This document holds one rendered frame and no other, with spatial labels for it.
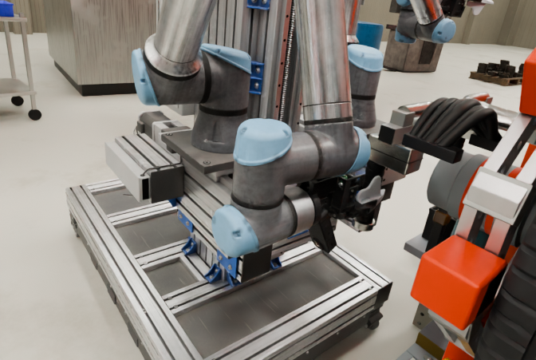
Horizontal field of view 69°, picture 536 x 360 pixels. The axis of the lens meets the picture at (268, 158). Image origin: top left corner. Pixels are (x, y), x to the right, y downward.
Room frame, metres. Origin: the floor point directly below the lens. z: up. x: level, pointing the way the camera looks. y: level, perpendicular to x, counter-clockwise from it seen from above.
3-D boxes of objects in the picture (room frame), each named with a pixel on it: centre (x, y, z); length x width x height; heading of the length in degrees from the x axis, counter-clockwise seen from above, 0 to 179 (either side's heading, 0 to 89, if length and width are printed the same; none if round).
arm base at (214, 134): (0.90, 0.12, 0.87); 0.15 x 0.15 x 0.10
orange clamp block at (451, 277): (0.42, -0.26, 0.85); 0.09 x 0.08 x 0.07; 132
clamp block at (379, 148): (0.67, -0.23, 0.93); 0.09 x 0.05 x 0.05; 42
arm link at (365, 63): (1.23, -0.25, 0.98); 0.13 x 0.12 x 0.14; 26
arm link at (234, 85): (0.90, 0.13, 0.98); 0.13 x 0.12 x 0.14; 124
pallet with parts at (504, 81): (8.34, -4.63, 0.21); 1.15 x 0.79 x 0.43; 130
